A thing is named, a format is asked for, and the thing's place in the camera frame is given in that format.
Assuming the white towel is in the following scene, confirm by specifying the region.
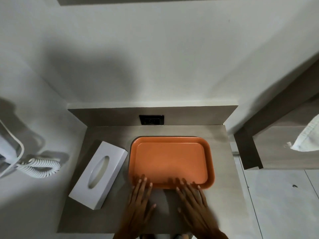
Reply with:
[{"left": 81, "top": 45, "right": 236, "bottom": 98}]
[{"left": 286, "top": 114, "right": 319, "bottom": 153}]

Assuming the wooden desk back panel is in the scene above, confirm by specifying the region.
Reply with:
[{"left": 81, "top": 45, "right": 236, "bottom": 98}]
[{"left": 67, "top": 105, "right": 239, "bottom": 128}]

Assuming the person's right forearm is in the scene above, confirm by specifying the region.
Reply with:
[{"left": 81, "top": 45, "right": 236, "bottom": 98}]
[{"left": 208, "top": 229, "right": 229, "bottom": 239}]

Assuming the person's left hand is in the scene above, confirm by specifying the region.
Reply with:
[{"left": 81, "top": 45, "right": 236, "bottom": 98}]
[{"left": 119, "top": 175, "right": 157, "bottom": 233}]

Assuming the white tissue box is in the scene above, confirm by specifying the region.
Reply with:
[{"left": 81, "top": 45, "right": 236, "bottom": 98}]
[{"left": 68, "top": 141, "right": 128, "bottom": 210}]

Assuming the black wall socket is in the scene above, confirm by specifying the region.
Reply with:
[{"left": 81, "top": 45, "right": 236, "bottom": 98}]
[{"left": 139, "top": 115, "right": 165, "bottom": 126}]

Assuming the person's left forearm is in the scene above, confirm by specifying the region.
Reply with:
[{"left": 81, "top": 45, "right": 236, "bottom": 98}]
[{"left": 113, "top": 231, "right": 144, "bottom": 239}]

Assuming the white coiled cord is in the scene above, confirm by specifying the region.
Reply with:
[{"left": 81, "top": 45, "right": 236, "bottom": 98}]
[{"left": 15, "top": 158, "right": 61, "bottom": 179}]

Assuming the person's right hand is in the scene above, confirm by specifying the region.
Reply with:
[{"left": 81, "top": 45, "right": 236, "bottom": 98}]
[{"left": 175, "top": 179, "right": 223, "bottom": 237}]

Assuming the orange plastic tray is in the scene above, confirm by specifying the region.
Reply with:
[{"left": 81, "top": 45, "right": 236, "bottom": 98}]
[{"left": 128, "top": 136, "right": 215, "bottom": 190}]

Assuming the white wall hair dryer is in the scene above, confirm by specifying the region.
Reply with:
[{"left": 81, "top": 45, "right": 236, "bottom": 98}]
[{"left": 0, "top": 119, "right": 25, "bottom": 177}]

